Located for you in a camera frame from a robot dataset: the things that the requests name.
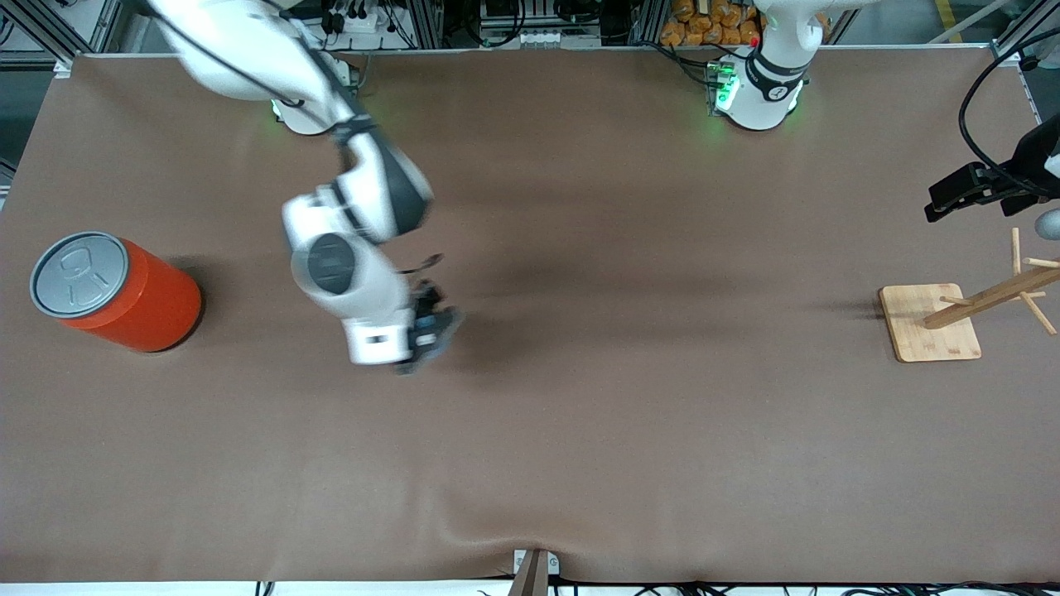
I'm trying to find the wooden cup rack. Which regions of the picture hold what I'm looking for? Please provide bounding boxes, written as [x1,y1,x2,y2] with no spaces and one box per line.
[879,228,1060,363]

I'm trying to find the brown table mat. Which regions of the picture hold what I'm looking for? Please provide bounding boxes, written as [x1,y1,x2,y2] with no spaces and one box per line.
[0,47,1060,584]

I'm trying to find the metal table clamp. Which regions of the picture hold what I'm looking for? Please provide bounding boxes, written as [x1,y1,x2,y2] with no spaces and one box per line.
[508,549,561,596]

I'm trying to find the orange can with grey lid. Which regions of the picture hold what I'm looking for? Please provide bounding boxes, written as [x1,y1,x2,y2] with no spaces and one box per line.
[30,231,203,353]

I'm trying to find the orange snack bags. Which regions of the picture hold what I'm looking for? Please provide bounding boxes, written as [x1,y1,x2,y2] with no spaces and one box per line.
[660,0,763,47]

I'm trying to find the white power strip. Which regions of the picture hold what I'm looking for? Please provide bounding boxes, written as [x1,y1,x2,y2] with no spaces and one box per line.
[319,7,392,34]

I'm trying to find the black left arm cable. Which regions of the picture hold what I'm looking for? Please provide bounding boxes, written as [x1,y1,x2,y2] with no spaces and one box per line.
[959,51,1046,198]

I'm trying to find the aluminium frame post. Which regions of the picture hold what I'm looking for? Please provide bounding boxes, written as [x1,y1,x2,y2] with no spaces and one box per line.
[990,0,1060,67]
[0,0,125,77]

